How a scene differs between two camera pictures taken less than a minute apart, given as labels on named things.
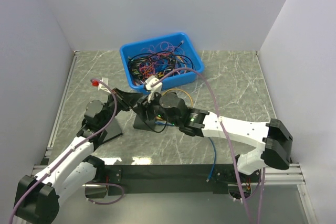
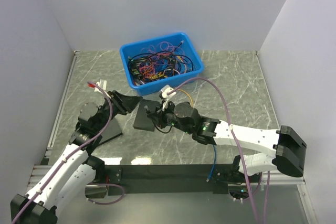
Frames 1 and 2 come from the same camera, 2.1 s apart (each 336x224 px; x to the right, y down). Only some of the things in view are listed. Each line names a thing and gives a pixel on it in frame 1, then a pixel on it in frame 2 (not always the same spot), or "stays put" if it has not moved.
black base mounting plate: (177, 179) stays put
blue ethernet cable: (211, 141) stays put
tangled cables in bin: (160, 59) stays put
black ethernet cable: (157, 131) to (147, 109)
